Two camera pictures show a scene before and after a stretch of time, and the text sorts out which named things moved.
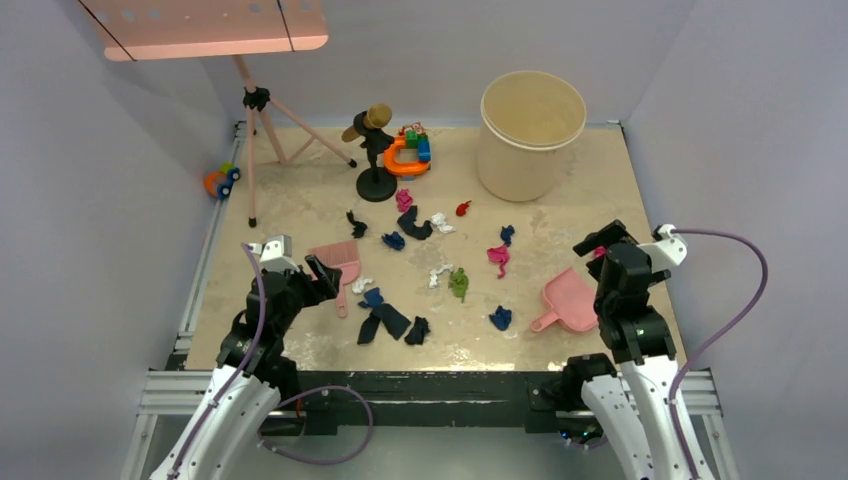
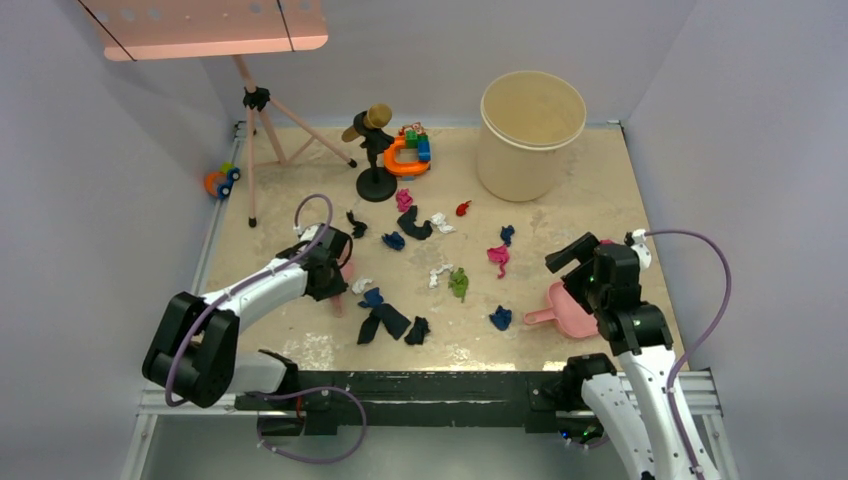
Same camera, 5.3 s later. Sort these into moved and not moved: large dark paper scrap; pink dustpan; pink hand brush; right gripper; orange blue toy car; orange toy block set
Moved: right gripper; pink dustpan
Not moved: orange blue toy car; orange toy block set; large dark paper scrap; pink hand brush
